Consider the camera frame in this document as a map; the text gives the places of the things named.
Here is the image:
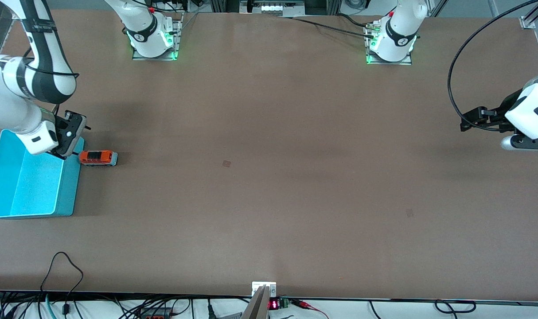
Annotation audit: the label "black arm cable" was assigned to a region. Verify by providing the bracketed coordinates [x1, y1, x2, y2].
[23, 44, 80, 117]
[447, 0, 538, 132]

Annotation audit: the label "white lit power strip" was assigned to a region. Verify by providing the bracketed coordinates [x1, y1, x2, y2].
[240, 0, 306, 15]

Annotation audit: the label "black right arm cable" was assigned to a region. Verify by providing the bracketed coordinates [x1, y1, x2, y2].
[23, 44, 80, 117]

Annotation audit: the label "blue plastic box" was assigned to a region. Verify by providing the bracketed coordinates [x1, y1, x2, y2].
[0, 129, 85, 220]

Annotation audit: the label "grey camera mount bar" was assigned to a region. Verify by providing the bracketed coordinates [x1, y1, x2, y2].
[242, 286, 270, 319]

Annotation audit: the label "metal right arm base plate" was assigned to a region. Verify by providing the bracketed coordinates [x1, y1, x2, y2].
[132, 12, 183, 61]

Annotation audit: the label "long black base cable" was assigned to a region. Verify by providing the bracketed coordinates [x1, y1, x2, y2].
[276, 15, 377, 39]

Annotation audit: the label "red clip leads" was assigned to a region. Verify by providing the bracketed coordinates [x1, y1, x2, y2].
[291, 299, 329, 319]

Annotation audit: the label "orange toy bus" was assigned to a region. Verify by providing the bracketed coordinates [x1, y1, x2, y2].
[77, 150, 118, 167]

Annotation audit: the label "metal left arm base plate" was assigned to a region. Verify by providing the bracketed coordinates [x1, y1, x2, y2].
[366, 22, 413, 66]

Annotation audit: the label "looped thin black cable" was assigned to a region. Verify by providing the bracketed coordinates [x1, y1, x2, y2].
[40, 252, 84, 316]

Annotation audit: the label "coiled black cable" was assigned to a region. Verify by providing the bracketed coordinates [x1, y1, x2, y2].
[434, 300, 477, 314]

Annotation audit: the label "teal cable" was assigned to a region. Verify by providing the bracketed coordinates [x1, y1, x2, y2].
[44, 293, 58, 319]

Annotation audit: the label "short black base cable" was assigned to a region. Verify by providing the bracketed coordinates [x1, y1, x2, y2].
[336, 13, 378, 28]

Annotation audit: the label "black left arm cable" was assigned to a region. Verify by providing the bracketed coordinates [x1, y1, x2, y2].
[447, 0, 538, 132]

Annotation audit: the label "white mounting bracket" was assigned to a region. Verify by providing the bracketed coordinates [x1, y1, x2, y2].
[252, 281, 277, 297]

